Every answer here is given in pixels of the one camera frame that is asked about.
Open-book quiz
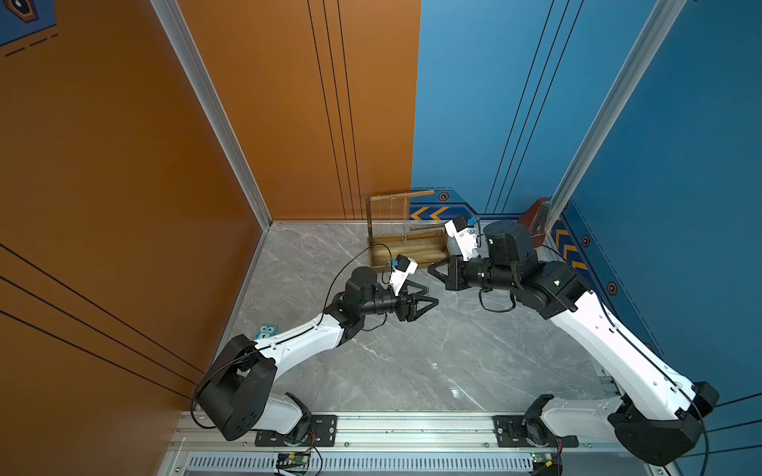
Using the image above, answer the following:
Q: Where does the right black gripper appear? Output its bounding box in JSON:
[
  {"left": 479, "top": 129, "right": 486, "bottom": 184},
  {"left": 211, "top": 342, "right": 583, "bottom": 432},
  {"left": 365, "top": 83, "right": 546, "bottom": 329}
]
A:
[{"left": 425, "top": 253, "right": 519, "bottom": 293}]

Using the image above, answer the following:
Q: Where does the right aluminium corner post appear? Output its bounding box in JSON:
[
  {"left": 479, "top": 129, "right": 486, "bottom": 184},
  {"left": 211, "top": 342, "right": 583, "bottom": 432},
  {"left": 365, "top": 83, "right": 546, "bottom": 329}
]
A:
[{"left": 545, "top": 0, "right": 687, "bottom": 231}]

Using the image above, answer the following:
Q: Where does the red corner block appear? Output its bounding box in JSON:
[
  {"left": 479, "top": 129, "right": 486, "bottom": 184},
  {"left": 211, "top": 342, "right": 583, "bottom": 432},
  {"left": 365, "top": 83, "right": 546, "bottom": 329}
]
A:
[{"left": 518, "top": 198, "right": 552, "bottom": 236}]

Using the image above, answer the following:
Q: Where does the aluminium corner post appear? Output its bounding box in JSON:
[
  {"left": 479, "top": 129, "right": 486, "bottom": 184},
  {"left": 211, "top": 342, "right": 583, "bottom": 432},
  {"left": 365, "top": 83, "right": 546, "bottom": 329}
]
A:
[
  {"left": 150, "top": 0, "right": 273, "bottom": 231},
  {"left": 545, "top": 0, "right": 687, "bottom": 231}
]

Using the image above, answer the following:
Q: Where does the right green circuit board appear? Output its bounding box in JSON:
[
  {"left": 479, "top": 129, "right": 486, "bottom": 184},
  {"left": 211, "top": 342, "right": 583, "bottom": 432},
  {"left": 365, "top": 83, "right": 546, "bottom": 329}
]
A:
[{"left": 531, "top": 452, "right": 557, "bottom": 465}]

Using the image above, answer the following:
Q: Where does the aluminium front rail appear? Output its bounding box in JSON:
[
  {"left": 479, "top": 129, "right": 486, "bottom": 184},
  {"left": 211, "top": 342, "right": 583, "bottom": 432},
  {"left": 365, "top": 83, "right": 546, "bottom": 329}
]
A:
[{"left": 169, "top": 411, "right": 656, "bottom": 453}]

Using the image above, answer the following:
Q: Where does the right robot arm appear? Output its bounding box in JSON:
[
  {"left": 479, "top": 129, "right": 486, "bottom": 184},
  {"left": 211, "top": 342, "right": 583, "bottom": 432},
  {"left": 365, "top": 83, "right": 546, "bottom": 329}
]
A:
[{"left": 428, "top": 215, "right": 720, "bottom": 467}]

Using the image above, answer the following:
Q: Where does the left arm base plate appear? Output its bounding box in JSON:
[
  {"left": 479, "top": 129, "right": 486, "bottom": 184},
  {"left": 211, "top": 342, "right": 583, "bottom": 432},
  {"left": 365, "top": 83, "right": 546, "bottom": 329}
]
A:
[{"left": 255, "top": 415, "right": 339, "bottom": 448}]

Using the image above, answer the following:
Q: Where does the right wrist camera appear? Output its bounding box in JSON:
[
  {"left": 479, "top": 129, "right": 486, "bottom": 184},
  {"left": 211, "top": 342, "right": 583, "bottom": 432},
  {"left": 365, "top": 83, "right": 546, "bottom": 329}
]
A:
[{"left": 444, "top": 214, "right": 480, "bottom": 261}]

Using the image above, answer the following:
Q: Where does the wooden jewelry display stand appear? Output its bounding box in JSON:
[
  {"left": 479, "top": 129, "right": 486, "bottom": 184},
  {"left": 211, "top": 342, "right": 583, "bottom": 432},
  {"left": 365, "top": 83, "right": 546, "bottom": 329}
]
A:
[{"left": 365, "top": 190, "right": 450, "bottom": 271}]

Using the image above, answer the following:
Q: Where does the small blue owl toy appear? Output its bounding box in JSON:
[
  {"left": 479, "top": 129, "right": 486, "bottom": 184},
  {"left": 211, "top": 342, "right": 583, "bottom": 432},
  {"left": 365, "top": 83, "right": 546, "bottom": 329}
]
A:
[{"left": 255, "top": 324, "right": 278, "bottom": 340}]

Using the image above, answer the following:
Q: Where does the left aluminium corner post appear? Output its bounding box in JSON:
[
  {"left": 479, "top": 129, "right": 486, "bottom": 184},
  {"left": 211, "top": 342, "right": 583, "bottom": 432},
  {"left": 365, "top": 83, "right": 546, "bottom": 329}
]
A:
[{"left": 150, "top": 0, "right": 273, "bottom": 231}]

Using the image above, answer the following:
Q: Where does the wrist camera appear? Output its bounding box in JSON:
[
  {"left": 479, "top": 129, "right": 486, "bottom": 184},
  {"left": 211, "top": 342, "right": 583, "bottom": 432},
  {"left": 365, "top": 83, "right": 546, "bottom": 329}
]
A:
[
  {"left": 444, "top": 214, "right": 480, "bottom": 261},
  {"left": 389, "top": 254, "right": 418, "bottom": 296}
]

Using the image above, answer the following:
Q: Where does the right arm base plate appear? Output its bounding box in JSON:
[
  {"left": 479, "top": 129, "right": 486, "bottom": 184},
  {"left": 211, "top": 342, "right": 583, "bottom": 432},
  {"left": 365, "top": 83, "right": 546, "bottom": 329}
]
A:
[{"left": 492, "top": 415, "right": 579, "bottom": 449}]

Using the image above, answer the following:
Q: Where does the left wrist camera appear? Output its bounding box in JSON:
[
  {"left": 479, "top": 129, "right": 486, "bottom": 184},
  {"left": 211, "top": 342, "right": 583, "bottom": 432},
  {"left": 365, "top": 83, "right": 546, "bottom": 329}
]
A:
[{"left": 389, "top": 254, "right": 418, "bottom": 296}]

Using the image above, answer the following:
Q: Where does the green circuit board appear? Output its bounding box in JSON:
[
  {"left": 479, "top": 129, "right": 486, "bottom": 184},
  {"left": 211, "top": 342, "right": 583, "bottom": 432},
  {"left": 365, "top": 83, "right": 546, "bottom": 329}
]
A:
[
  {"left": 276, "top": 452, "right": 311, "bottom": 468},
  {"left": 531, "top": 452, "right": 557, "bottom": 465}
]

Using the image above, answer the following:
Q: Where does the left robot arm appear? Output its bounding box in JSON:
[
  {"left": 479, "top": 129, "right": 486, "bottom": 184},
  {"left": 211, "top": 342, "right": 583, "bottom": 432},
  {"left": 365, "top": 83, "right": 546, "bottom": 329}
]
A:
[{"left": 190, "top": 267, "right": 439, "bottom": 445}]

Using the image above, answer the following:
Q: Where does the left green circuit board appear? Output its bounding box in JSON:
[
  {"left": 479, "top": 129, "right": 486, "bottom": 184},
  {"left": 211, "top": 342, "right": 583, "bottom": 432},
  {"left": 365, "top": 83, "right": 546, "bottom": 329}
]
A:
[{"left": 276, "top": 452, "right": 311, "bottom": 468}]

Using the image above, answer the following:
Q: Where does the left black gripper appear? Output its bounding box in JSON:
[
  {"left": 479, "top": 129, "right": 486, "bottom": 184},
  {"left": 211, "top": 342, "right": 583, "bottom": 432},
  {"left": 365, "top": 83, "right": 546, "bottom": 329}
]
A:
[{"left": 356, "top": 280, "right": 437, "bottom": 323}]

